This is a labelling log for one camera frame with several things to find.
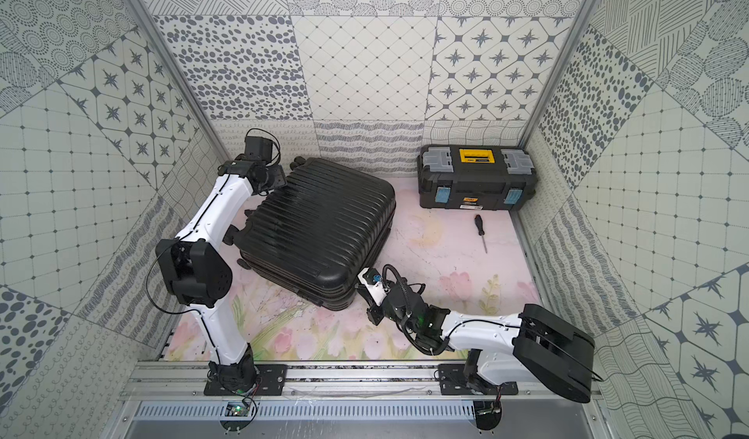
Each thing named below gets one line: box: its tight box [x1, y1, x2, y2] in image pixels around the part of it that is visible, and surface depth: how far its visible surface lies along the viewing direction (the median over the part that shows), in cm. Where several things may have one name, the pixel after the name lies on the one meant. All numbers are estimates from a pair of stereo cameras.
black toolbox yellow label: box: [417, 144, 538, 211], surface depth 103 cm
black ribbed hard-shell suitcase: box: [223, 156, 397, 312], surface depth 84 cm
